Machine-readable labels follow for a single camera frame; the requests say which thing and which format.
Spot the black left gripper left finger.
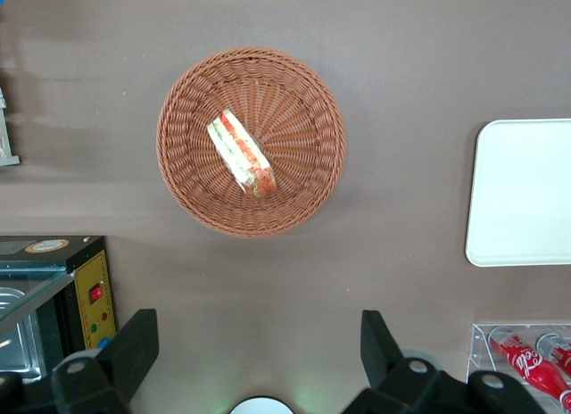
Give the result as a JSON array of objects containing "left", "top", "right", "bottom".
[{"left": 51, "top": 309, "right": 160, "bottom": 414}]

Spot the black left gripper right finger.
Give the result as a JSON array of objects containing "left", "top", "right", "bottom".
[{"left": 343, "top": 310, "right": 470, "bottom": 414}]

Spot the triangular sandwich with red filling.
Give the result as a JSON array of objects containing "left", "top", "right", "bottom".
[{"left": 206, "top": 111, "right": 277, "bottom": 200}]

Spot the cream rectangular plastic tray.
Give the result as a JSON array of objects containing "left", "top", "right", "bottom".
[{"left": 465, "top": 118, "right": 571, "bottom": 268}]

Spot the clear acrylic snack tray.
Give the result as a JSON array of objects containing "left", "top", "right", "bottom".
[{"left": 0, "top": 87, "right": 21, "bottom": 167}]

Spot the round brown wicker basket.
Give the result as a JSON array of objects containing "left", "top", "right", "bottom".
[{"left": 155, "top": 46, "right": 348, "bottom": 239}]

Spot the clear acrylic bottle rack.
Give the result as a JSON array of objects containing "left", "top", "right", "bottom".
[{"left": 466, "top": 323, "right": 571, "bottom": 414}]

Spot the black food warmer yellow panel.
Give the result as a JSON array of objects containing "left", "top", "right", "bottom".
[{"left": 0, "top": 235, "right": 118, "bottom": 384}]

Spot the steel food pan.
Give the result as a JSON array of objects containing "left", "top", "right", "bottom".
[{"left": 0, "top": 287, "right": 46, "bottom": 380}]

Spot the red cola bottle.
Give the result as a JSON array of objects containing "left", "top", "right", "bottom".
[
  {"left": 489, "top": 331, "right": 571, "bottom": 411},
  {"left": 536, "top": 333, "right": 571, "bottom": 379}
]

